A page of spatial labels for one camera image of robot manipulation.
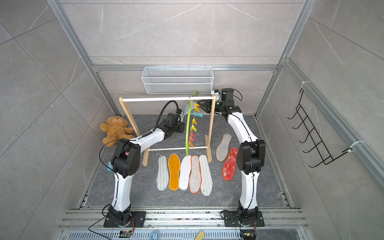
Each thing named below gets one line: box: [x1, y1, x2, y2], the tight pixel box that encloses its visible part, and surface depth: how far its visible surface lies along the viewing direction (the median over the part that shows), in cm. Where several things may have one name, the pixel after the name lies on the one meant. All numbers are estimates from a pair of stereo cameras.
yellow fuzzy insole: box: [168, 153, 181, 191], surface depth 91 cm
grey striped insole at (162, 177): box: [156, 155, 169, 191], surface depth 90 cm
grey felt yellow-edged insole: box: [216, 133, 232, 162], surface depth 101 cm
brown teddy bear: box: [100, 116, 135, 147], surface depth 102 cm
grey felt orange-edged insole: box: [189, 155, 202, 194], surface depth 90 cm
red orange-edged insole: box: [222, 147, 239, 181], surface depth 94 cm
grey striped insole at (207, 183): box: [199, 155, 213, 196], surface depth 90 cm
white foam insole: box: [179, 155, 192, 191], surface depth 91 cm
